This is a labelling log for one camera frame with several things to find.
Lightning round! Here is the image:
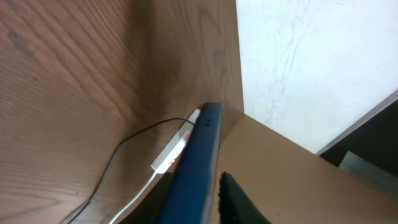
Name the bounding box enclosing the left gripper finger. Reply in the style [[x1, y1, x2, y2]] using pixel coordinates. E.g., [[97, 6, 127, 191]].
[[218, 172, 271, 224]]

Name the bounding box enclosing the blue Galaxy smartphone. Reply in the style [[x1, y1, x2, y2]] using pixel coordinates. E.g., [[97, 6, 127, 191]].
[[156, 102, 223, 224]]

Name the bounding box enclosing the white power strip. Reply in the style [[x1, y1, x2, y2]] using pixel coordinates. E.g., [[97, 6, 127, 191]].
[[151, 122, 193, 174]]

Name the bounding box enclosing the white power strip cord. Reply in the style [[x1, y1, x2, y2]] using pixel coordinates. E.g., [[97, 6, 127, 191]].
[[107, 170, 159, 224]]

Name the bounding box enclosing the black charging cable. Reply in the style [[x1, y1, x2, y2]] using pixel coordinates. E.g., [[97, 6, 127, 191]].
[[63, 118, 196, 224]]

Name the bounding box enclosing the brown cardboard panel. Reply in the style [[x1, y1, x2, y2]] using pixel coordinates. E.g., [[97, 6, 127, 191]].
[[218, 115, 397, 223]]

